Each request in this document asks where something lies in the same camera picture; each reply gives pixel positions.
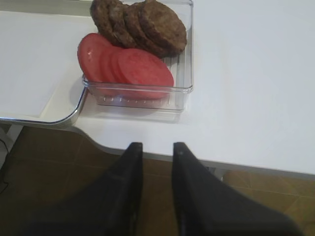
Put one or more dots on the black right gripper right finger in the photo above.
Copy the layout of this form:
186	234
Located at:
206	206

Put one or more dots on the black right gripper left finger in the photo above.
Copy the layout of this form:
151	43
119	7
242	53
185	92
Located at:
109	206

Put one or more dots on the clear plastic patty tomato container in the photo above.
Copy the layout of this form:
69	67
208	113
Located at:
115	94

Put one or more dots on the red tomato slice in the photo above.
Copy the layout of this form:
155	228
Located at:
140	68
89	51
107	76
115	69

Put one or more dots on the red tomato slice front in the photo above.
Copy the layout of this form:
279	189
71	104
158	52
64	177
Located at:
140	68

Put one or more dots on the white metal serving tray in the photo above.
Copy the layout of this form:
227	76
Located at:
37	73

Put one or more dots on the red tomato slice rear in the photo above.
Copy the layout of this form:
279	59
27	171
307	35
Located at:
89	51

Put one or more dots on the white parchment paper sheet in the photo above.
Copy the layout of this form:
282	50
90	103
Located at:
29	64

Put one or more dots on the brown meat patty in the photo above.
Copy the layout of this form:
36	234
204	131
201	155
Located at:
99	11
116	17
135	30
163	26

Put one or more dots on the brown meat patty front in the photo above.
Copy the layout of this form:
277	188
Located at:
163	26

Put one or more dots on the brown meat patty rear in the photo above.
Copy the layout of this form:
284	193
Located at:
99	11

